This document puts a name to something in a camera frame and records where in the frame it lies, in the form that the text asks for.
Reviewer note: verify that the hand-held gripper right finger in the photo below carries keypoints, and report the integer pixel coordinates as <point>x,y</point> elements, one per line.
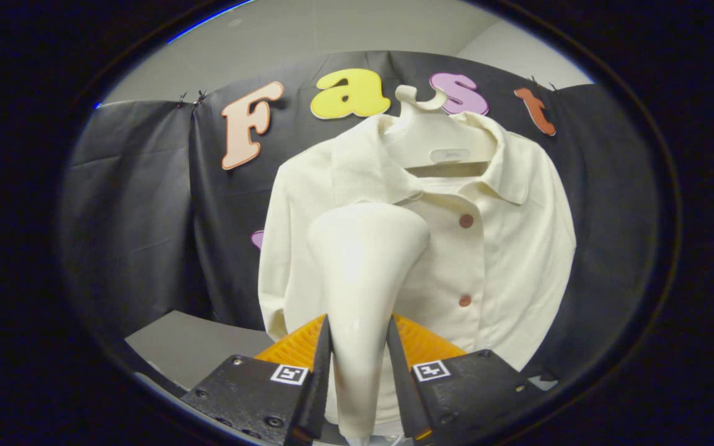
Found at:
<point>403,390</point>

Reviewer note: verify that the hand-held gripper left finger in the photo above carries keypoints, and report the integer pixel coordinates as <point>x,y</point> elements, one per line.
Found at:
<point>320,384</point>

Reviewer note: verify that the cream garment steamer nozzle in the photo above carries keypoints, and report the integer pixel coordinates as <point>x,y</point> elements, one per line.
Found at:
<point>363,279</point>

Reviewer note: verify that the cream button-up shirt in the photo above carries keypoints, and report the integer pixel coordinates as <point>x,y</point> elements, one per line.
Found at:
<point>506,260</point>

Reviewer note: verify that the white plastic clothes hanger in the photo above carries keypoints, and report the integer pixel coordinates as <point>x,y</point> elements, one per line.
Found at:
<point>431,139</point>

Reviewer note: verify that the grey drawer cabinet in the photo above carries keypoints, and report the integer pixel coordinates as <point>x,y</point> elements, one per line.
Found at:
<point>196,347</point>

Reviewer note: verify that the black backdrop cloth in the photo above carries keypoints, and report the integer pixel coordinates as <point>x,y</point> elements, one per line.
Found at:
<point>146,204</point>

